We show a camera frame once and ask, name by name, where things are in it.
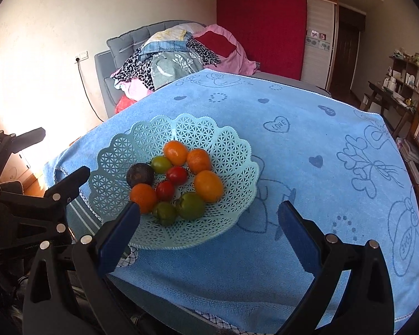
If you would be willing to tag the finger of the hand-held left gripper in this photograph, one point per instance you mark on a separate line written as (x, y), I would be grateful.
(70, 183)
(24, 139)

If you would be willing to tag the mint plastic lattice basket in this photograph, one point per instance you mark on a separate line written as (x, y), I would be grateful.
(202, 136)

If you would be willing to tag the dark avocado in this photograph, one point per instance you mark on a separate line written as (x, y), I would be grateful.
(139, 175)

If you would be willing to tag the wooden and white wardrobe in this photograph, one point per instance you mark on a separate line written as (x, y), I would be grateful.
(317, 42)

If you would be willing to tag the green floral quilt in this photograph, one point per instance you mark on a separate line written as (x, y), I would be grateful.
(174, 68)

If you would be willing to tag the round orange tomato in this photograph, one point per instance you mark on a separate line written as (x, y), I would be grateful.
(144, 197)

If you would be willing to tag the oval orange tomato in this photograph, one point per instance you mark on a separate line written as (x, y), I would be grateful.
(175, 152)

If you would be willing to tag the dark wooden desk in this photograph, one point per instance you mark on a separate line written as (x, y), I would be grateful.
(384, 99)

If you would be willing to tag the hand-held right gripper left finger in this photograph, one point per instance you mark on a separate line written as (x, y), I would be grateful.
(120, 232)

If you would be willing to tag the large orange tomato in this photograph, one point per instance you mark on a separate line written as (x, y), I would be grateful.
(208, 185)

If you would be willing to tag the red pillow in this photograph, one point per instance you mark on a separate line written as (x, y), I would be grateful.
(216, 43)

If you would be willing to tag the large green tomato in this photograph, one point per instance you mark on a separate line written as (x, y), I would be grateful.
(190, 206)

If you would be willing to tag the denim garment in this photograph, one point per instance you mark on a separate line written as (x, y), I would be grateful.
(164, 47)

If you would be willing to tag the blue printed towel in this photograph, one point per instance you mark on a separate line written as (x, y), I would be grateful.
(317, 188)

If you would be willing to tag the wooden desk shelf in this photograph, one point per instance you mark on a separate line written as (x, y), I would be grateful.
(405, 73)

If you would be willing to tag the dull green tomato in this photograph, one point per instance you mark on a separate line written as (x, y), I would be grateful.
(164, 213)

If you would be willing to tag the pink blanket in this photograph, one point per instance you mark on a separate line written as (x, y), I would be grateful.
(241, 59)

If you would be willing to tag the orange-red tomato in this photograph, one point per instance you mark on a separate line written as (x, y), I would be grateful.
(198, 161)

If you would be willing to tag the red cherry tomato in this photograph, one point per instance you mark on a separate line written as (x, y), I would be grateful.
(165, 190)
(177, 175)

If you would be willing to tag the small green tomato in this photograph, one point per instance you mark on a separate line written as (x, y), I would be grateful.
(161, 164)

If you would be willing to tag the dark wooden door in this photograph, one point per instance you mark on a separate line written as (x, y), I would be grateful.
(347, 52)

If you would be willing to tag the red upright mattress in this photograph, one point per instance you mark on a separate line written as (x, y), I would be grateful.
(262, 31)

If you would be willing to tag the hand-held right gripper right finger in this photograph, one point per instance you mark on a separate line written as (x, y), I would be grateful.
(300, 237)

